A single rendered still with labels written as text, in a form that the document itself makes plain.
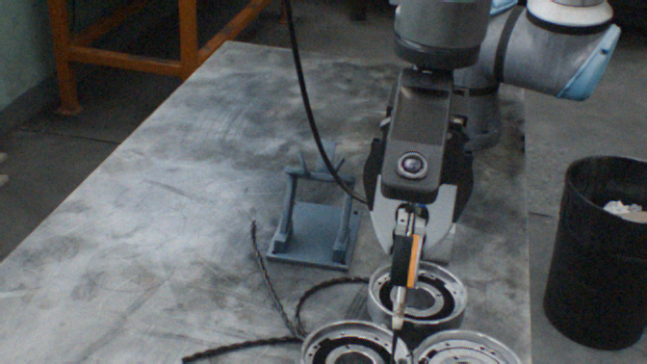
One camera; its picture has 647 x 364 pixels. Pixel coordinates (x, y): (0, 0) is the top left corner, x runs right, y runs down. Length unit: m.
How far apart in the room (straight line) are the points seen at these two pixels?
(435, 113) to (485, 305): 0.33
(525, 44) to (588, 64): 0.09
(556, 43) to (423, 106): 0.50
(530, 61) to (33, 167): 2.01
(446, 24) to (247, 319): 0.39
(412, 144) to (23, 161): 2.32
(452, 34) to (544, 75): 0.52
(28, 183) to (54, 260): 1.76
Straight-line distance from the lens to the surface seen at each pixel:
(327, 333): 0.74
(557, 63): 1.08
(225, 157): 1.09
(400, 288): 0.69
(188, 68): 2.79
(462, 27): 0.58
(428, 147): 0.57
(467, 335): 0.76
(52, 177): 2.67
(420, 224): 0.89
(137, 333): 0.80
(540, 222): 2.56
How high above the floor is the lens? 1.33
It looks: 31 degrees down
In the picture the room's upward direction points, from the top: 4 degrees clockwise
